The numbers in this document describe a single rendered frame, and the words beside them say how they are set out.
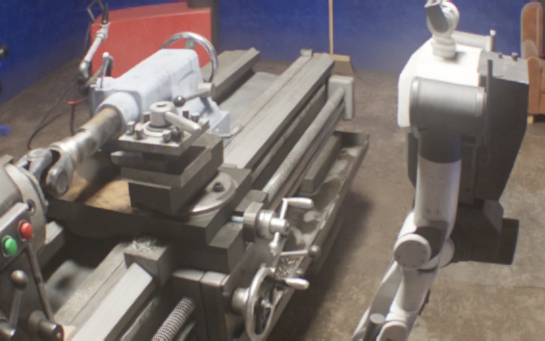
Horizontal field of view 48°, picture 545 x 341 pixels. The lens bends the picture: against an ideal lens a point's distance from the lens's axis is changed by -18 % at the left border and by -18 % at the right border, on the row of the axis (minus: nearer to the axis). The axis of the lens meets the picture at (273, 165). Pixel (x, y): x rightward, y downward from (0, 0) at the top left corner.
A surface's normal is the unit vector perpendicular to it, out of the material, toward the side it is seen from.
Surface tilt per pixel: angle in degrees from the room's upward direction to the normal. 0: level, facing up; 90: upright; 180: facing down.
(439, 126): 90
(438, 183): 90
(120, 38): 90
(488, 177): 90
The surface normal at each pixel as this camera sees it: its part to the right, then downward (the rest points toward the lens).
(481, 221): -0.35, 0.40
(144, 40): 0.04, 0.42
